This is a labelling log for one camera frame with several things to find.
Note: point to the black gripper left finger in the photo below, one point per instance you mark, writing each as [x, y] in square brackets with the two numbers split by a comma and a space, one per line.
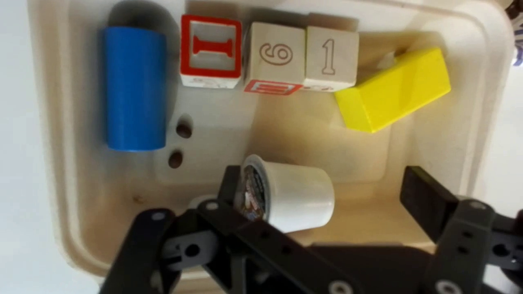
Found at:
[164, 255]

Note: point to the yellow rectangular block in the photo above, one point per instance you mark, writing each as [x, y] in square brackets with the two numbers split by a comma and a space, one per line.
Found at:
[393, 91]

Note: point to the red letter wooden block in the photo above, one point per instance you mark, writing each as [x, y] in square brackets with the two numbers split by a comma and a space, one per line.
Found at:
[210, 50]

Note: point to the blue cylinder block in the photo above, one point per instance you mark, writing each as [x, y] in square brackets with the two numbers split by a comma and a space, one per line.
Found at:
[133, 86]

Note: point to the white k-cup coffee pod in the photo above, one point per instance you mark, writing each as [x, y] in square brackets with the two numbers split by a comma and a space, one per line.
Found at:
[300, 196]

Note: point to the coffee bean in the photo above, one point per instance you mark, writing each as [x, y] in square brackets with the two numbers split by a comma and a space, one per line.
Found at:
[184, 129]
[176, 158]

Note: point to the beige clamshell takeout container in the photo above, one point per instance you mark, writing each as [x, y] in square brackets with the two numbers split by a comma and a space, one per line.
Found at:
[305, 131]

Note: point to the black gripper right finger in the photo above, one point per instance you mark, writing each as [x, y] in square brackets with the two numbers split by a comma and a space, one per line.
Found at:
[463, 245]

